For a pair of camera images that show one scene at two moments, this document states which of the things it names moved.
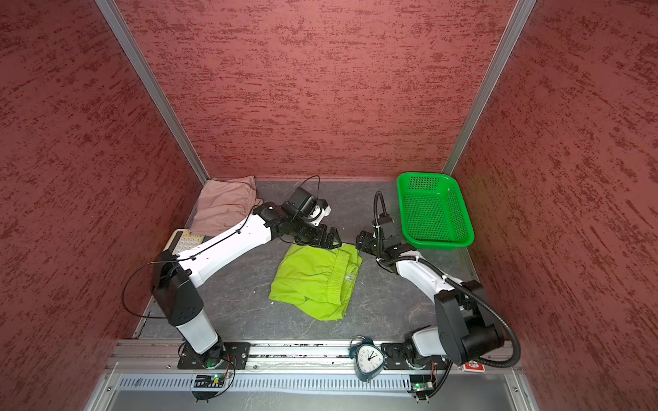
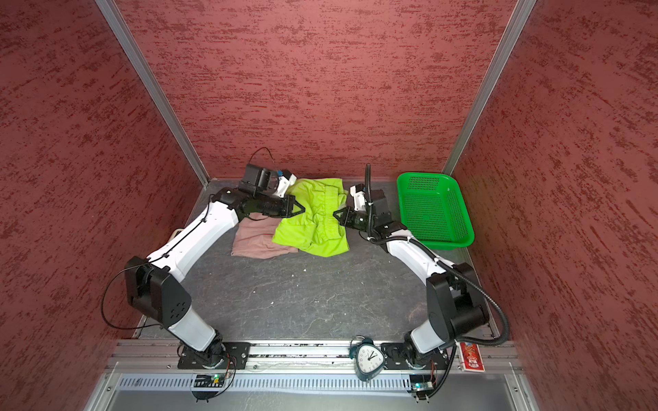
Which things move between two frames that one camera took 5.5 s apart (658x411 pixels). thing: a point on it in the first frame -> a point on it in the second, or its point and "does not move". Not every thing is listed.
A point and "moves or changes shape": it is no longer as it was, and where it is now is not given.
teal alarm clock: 370,360 does not move
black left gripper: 318,241 -> 289,201
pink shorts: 224,203 moves or changes shape
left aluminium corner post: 111,10 does not move
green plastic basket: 434,215 does not move
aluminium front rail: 276,358 does not move
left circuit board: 209,381 does not move
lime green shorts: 320,281 -> 317,230
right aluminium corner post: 520,15 does not move
